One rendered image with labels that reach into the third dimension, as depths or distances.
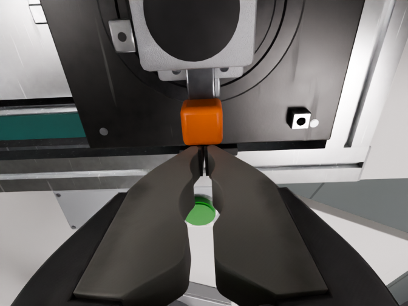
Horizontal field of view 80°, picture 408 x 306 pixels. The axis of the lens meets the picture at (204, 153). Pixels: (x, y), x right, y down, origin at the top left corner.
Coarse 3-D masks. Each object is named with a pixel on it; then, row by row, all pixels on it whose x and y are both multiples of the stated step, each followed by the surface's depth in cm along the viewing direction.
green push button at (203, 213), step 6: (198, 198) 29; (204, 198) 29; (198, 204) 28; (204, 204) 29; (210, 204) 29; (192, 210) 29; (198, 210) 29; (204, 210) 29; (210, 210) 29; (192, 216) 29; (198, 216) 29; (204, 216) 29; (210, 216) 29; (192, 222) 30; (198, 222) 30; (204, 222) 30; (210, 222) 30
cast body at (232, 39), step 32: (160, 0) 7; (192, 0) 7; (224, 0) 7; (256, 0) 8; (160, 32) 8; (192, 32) 8; (224, 32) 8; (160, 64) 9; (192, 64) 9; (224, 64) 9
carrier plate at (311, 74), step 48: (48, 0) 18; (96, 0) 18; (336, 0) 18; (96, 48) 20; (336, 48) 20; (96, 96) 22; (144, 96) 22; (240, 96) 22; (288, 96) 22; (336, 96) 22; (96, 144) 25; (144, 144) 24
